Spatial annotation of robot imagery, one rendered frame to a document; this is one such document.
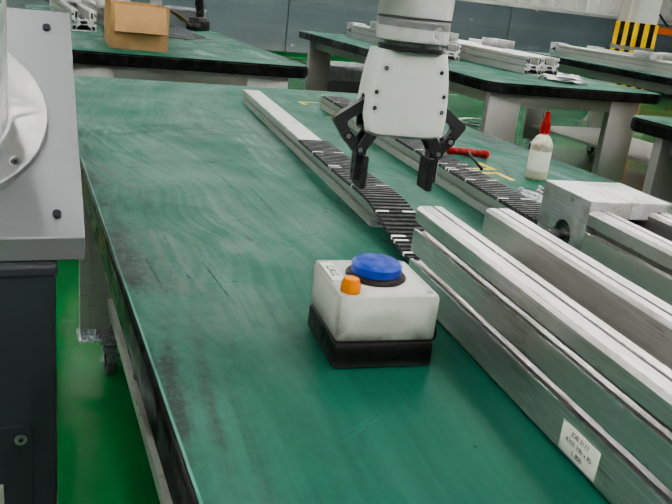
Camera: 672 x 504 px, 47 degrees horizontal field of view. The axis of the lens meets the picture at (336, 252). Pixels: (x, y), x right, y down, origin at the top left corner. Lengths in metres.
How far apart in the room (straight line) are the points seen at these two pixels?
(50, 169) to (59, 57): 0.14
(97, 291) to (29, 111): 1.32
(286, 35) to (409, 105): 11.43
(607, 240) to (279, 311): 0.34
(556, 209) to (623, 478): 0.44
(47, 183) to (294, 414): 0.38
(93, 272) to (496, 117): 1.92
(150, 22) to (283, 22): 9.46
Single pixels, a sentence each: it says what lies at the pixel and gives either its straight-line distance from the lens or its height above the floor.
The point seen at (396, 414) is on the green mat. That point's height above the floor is 0.78.
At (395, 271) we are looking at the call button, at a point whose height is 0.85.
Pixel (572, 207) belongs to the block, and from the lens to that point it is 0.85.
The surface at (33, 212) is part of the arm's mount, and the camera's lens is 0.77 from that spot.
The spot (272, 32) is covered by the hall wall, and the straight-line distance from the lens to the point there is 12.22.
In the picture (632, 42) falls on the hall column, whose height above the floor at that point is 0.90.
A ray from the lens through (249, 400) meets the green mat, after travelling 0.53.
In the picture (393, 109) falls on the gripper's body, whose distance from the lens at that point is 0.89.
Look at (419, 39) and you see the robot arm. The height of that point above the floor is 1.01.
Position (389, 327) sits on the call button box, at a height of 0.81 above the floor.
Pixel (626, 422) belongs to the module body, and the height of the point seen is 0.83.
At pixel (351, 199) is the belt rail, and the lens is 1.02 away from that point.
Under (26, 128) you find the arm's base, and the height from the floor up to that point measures 0.89.
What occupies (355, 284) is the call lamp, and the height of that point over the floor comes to 0.85.
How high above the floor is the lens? 1.05
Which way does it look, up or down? 19 degrees down
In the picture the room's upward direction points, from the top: 7 degrees clockwise
